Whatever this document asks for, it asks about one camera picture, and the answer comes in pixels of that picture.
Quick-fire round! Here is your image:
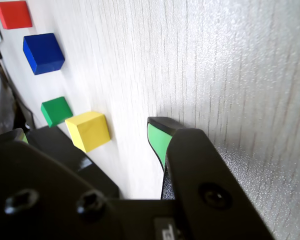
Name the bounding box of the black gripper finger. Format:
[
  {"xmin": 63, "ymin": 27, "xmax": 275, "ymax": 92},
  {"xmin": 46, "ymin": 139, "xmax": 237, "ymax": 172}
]
[
  {"xmin": 146, "ymin": 116, "xmax": 276, "ymax": 240},
  {"xmin": 0, "ymin": 128, "xmax": 131, "ymax": 240}
]

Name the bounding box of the green wooden cube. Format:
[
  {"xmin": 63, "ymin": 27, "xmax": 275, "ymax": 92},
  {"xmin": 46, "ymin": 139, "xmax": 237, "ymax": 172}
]
[{"xmin": 40, "ymin": 96, "xmax": 74, "ymax": 129}]

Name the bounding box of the yellow wooden cube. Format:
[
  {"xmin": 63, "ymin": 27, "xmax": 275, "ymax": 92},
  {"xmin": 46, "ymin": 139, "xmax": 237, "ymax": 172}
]
[{"xmin": 64, "ymin": 111, "xmax": 111, "ymax": 154}]

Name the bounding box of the blue wooden cube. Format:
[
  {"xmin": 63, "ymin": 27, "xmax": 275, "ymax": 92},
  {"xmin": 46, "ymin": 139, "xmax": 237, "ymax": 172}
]
[{"xmin": 22, "ymin": 32, "xmax": 66, "ymax": 76}]

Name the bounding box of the red wooden cube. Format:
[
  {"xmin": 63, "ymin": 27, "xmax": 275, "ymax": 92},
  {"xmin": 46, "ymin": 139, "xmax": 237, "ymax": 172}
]
[{"xmin": 0, "ymin": 0, "xmax": 33, "ymax": 30}]

